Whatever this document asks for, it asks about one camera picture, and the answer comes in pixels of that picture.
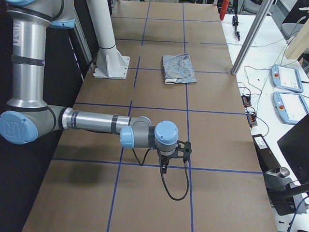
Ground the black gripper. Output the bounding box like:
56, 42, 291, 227
157, 140, 192, 174

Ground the blue white striped polo shirt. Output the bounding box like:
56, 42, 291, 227
163, 53, 197, 85

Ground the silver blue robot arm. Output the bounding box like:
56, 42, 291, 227
0, 0, 192, 174

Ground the lower small circuit board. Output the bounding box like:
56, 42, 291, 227
246, 111, 257, 128

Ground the small circuit board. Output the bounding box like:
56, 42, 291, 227
241, 94, 252, 108
246, 111, 257, 128

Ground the black box with label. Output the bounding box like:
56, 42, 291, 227
252, 134, 280, 173

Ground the upper small circuit board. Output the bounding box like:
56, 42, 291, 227
241, 94, 252, 108

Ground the black stand with metal knob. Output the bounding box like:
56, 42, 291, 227
263, 168, 309, 216

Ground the black monitor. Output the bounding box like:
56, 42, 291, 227
277, 116, 309, 184

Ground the lower blue teach pendant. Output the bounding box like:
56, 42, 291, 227
273, 91, 309, 125

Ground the blue teach pendant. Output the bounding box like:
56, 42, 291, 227
273, 91, 309, 125
271, 64, 304, 93

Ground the upper blue teach pendant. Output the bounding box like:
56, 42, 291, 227
271, 64, 304, 93

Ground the black tripod tool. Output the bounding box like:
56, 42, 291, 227
232, 14, 240, 41

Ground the red cylinder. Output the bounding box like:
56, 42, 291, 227
219, 0, 229, 21

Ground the beige wooden board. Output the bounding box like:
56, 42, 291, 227
285, 12, 309, 59

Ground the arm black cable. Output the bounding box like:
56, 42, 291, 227
131, 147, 191, 201

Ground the aluminium frame post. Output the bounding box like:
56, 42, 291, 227
231, 0, 273, 76

